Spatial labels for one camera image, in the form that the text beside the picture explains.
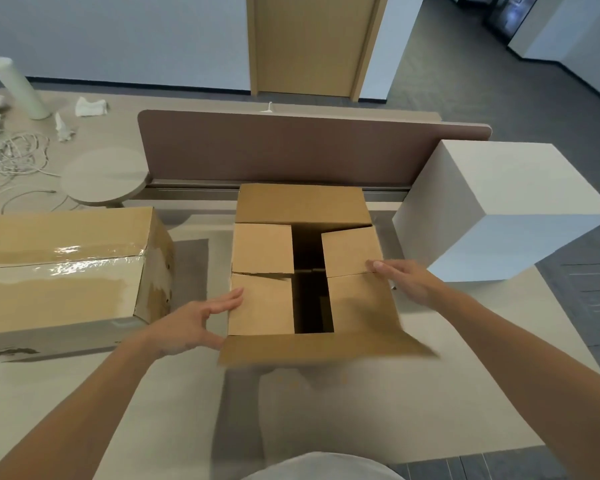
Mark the person's right hand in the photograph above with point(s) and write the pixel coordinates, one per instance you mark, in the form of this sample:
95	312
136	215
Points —
412	280

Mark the person's left hand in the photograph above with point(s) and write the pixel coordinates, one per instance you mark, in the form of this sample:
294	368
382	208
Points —
187	324

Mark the person's right thumb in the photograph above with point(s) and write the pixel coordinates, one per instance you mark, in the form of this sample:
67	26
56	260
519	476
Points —
381	267

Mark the person's left thumb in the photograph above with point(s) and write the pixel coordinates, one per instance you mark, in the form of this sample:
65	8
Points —
211	341

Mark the person's right forearm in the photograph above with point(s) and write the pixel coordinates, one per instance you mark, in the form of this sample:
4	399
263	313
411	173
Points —
525	359

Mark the person's left forearm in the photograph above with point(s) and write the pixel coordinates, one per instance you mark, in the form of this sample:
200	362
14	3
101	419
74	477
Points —
75	414

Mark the large white cube box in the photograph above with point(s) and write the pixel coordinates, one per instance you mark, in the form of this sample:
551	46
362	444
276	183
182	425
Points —
505	214

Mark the brown desk divider panel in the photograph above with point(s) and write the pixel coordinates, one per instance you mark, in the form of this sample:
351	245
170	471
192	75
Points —
290	149

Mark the taped brown cardboard box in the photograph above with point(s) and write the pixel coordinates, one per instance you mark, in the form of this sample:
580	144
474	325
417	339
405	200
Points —
65	274

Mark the person's white shirt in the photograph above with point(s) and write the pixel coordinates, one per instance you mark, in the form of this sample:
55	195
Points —
325	468

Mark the small white hook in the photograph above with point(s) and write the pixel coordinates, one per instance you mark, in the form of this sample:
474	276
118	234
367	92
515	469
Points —
267	108

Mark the round beige wooden disc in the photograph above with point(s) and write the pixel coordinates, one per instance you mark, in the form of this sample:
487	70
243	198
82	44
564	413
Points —
102	177

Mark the wooden door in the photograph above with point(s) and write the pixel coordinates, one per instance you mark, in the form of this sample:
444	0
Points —
310	44

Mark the dark glass door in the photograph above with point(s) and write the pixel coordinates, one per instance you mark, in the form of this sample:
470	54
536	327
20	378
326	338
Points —
512	14

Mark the white cylinder tube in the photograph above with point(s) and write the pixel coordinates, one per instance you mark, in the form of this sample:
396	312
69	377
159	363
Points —
22	89

